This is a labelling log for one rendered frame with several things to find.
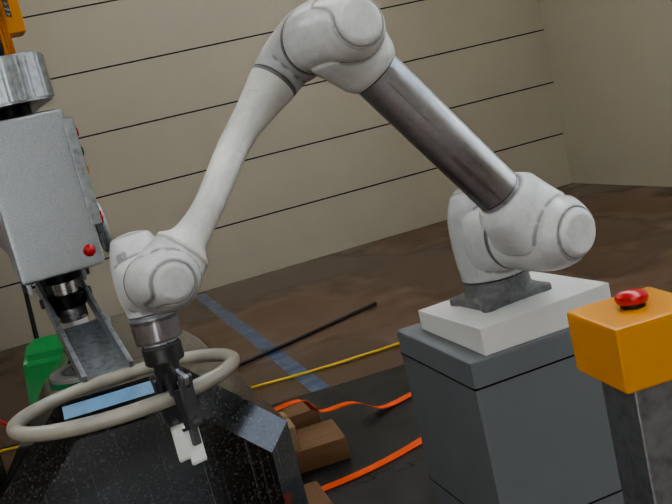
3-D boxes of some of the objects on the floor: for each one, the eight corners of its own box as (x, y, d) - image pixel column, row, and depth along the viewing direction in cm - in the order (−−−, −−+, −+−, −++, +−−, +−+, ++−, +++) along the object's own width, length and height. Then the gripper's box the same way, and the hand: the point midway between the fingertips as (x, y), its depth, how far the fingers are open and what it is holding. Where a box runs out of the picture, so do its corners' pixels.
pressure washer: (59, 445, 454) (9, 281, 439) (126, 430, 452) (78, 265, 437) (34, 475, 420) (-21, 298, 404) (106, 459, 417) (53, 281, 402)
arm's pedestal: (591, 545, 255) (538, 276, 241) (719, 632, 208) (662, 304, 194) (435, 613, 241) (369, 332, 227) (534, 723, 194) (458, 376, 180)
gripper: (199, 335, 164) (233, 457, 166) (157, 336, 178) (188, 449, 180) (163, 348, 159) (198, 474, 161) (122, 348, 173) (155, 463, 175)
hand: (189, 444), depth 170 cm, fingers closed on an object, 4 cm apart
